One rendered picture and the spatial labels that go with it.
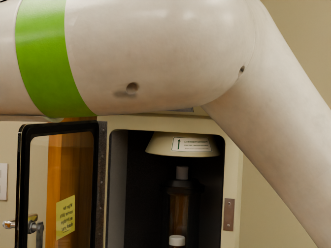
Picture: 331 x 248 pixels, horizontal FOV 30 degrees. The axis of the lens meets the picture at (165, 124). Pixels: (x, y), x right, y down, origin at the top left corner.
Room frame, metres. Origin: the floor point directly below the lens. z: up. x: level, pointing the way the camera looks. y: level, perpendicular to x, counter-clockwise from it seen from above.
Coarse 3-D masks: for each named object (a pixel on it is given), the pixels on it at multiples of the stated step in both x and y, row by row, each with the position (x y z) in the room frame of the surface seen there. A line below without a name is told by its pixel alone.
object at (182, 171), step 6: (180, 168) 1.42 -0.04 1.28; (186, 168) 1.42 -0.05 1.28; (180, 174) 1.42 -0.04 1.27; (186, 174) 1.43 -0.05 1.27; (168, 180) 1.41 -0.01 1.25; (174, 180) 1.40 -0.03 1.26; (180, 180) 1.41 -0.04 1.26; (186, 180) 1.41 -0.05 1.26; (192, 180) 1.41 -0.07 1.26; (198, 180) 1.43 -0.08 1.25; (174, 186) 1.39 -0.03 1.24; (180, 186) 1.39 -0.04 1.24; (186, 186) 1.39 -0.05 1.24; (192, 186) 1.40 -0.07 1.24; (198, 186) 1.41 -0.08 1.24
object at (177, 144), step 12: (156, 132) 1.41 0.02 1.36; (168, 132) 1.38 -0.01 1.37; (180, 132) 1.37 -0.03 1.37; (156, 144) 1.39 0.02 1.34; (168, 144) 1.37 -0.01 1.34; (180, 144) 1.36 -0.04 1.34; (192, 144) 1.36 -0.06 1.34; (204, 144) 1.37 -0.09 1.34; (216, 144) 1.42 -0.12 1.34; (180, 156) 1.35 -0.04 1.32; (192, 156) 1.35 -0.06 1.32; (204, 156) 1.36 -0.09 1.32
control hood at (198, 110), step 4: (196, 108) 1.29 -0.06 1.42; (200, 108) 1.29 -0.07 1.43; (148, 112) 1.33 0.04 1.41; (152, 112) 1.33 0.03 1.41; (156, 112) 1.32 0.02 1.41; (160, 112) 1.32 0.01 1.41; (164, 112) 1.32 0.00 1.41; (168, 112) 1.31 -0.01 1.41; (172, 112) 1.31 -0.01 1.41; (176, 112) 1.31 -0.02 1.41; (180, 112) 1.31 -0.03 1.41; (184, 112) 1.31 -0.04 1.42; (188, 112) 1.30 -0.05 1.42; (192, 112) 1.30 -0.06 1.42; (196, 112) 1.30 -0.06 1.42; (200, 112) 1.30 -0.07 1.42; (204, 112) 1.29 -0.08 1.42
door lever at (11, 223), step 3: (9, 219) 1.13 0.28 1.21; (12, 219) 1.14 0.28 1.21; (3, 222) 1.13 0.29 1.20; (6, 222) 1.12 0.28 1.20; (9, 222) 1.12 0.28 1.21; (12, 222) 1.12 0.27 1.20; (3, 225) 1.13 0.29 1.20; (6, 225) 1.12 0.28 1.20; (9, 225) 1.12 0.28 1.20; (12, 225) 1.12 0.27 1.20; (6, 228) 1.13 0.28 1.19; (9, 228) 1.12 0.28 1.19
